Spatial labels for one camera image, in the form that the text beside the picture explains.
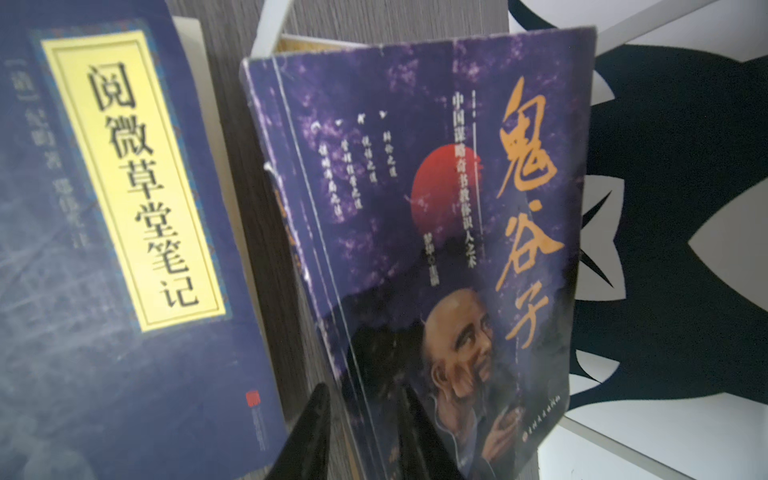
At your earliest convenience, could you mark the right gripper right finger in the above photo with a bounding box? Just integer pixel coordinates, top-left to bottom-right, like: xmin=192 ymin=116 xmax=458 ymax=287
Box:
xmin=397 ymin=385 xmax=463 ymax=480

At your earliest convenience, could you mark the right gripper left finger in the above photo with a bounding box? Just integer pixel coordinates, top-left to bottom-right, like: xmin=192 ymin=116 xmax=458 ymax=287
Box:
xmin=265 ymin=383 xmax=331 ymax=480

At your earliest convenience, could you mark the blue book top centre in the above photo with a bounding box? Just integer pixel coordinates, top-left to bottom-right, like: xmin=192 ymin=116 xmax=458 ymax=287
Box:
xmin=1 ymin=1 xmax=287 ymax=479

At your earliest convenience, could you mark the wooden white bookshelf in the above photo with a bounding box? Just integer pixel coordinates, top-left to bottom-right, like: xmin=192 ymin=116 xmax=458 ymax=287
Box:
xmin=248 ymin=0 xmax=768 ymax=480

